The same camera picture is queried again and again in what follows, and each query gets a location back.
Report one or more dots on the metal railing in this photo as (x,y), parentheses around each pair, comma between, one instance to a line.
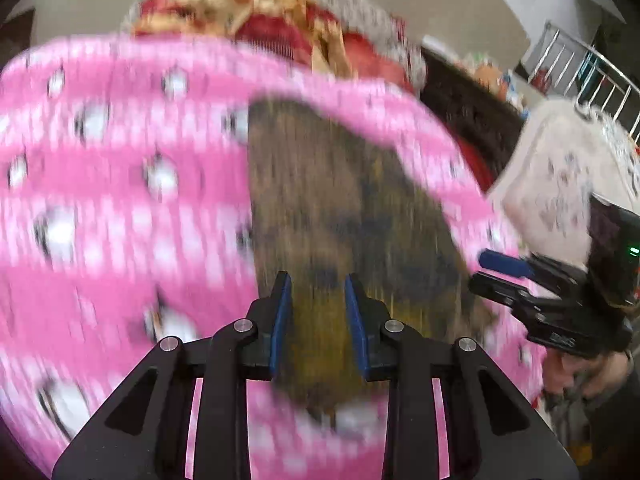
(602,60)

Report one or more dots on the person's right hand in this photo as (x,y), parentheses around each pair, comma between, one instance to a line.
(600,375)

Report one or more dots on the pile of colourful packets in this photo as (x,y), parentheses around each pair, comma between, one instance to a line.
(487,77)

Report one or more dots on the red and yellow floral bedding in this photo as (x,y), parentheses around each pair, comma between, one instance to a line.
(380,25)

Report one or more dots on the pink penguin print blanket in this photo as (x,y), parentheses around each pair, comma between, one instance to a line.
(125,260)

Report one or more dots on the dark carved wooden headboard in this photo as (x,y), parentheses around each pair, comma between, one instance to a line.
(465,105)

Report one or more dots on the red floral quilt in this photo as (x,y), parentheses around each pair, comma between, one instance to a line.
(270,30)

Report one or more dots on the brown navy floral patterned garment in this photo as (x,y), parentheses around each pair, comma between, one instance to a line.
(325,210)

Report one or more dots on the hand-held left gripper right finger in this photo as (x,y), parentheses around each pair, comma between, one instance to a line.
(356,327)

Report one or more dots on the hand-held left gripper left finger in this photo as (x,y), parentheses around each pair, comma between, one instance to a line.
(280,325)

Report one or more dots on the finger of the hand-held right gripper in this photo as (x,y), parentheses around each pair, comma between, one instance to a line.
(500,261)
(500,290)

